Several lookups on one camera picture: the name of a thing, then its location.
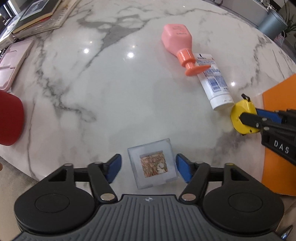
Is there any pink pump bottle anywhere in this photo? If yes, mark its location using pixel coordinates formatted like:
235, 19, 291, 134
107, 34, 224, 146
161, 24, 211, 76

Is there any clear acrylic photo block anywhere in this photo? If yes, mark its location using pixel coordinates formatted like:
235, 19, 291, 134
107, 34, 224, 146
127, 138, 179, 189

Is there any white lotion tube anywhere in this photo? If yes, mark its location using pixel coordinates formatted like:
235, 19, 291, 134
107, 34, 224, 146
195, 53, 234, 110

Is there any stack of books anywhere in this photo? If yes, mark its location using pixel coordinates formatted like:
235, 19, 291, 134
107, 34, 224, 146
1, 0, 80, 50

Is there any pink compartment tray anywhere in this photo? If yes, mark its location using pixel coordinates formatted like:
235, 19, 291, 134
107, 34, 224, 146
1, 39, 34, 92

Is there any grey trash bin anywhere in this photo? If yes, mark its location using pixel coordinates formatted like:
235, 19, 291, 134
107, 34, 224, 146
257, 9, 287, 40

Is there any yellow tape measure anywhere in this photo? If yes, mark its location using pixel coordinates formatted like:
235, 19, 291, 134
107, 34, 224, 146
230, 94, 261, 135

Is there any orange storage box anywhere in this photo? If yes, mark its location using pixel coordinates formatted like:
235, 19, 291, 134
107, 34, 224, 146
262, 75, 295, 196

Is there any red object at edge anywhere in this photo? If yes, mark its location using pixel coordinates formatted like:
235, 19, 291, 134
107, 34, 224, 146
0, 90, 25, 146

